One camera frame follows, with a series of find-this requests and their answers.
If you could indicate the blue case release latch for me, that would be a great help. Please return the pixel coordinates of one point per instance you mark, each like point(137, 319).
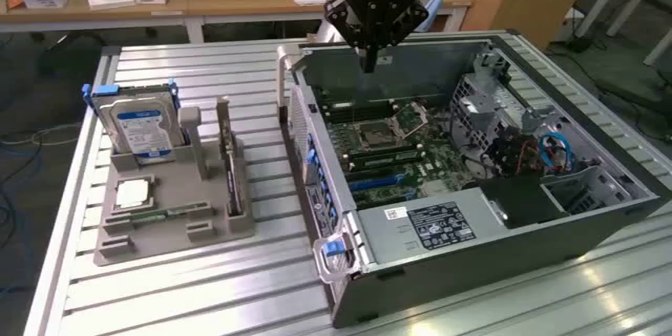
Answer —
point(333, 251)

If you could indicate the hard disk with blue bracket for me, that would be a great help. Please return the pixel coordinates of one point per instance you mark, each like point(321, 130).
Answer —
point(139, 127)

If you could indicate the black power adapter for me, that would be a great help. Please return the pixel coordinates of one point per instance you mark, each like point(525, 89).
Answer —
point(578, 44)

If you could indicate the dark grey open PC case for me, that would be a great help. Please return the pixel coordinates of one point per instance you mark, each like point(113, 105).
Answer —
point(473, 273)

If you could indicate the metal socket cover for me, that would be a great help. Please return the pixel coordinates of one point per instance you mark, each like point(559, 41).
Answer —
point(410, 117)

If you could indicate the green motherboard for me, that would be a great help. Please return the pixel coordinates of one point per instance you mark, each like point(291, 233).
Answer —
point(441, 159)

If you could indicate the perforated metal disk bay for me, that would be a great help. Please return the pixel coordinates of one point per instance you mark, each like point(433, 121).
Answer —
point(473, 115)

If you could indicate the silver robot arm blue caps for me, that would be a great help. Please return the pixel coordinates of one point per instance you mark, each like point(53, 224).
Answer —
point(330, 35)

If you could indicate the small orange box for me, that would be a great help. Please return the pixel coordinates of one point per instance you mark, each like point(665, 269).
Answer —
point(15, 1)

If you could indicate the black graphics card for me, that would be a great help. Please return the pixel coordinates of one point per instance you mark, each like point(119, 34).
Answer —
point(231, 170)

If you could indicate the grey power supply unit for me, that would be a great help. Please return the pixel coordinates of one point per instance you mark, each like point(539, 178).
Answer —
point(389, 233)

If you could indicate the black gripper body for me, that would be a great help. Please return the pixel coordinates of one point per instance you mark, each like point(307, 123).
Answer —
point(383, 1)

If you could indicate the green RAM stick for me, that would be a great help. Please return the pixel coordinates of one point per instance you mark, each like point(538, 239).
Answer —
point(153, 216)

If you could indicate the silver CPU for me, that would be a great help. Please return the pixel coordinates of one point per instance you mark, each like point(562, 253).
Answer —
point(131, 194)

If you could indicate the grey plastic parts rack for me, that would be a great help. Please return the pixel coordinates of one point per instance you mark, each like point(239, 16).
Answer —
point(174, 194)

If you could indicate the grey angled disk bay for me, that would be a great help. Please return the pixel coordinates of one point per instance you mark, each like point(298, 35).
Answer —
point(594, 190)

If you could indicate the blue expansion slot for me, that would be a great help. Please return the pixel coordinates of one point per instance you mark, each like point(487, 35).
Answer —
point(375, 183)

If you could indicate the CPU socket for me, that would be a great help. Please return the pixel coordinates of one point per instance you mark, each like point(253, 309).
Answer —
point(374, 133)

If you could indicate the black RAM stick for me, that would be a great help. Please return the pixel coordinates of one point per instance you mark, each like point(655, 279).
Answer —
point(386, 158)

